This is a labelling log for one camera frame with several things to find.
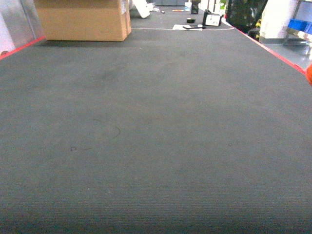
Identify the orange cylindrical cap 4680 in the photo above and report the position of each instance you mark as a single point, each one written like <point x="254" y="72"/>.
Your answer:
<point x="309" y="74"/>

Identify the blue bin on far shelf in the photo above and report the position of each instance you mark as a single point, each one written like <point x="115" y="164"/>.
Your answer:
<point x="300" y="25"/>

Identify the dark grey table mat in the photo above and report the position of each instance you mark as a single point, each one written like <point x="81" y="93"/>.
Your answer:
<point x="167" y="132"/>

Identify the white paper sheet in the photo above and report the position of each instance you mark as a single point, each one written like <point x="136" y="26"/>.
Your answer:
<point x="188" y="27"/>

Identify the black tape roll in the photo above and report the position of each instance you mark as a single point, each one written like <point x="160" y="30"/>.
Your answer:
<point x="190" y="20"/>

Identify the white foam piece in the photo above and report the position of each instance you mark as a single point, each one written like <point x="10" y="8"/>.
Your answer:
<point x="142" y="7"/>

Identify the black and white device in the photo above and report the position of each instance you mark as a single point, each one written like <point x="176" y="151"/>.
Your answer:
<point x="211" y="19"/>

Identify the large cardboard box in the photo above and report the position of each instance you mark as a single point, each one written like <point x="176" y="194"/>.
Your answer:
<point x="84" y="20"/>

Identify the black box far table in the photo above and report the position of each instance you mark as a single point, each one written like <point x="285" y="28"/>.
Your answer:
<point x="195" y="6"/>

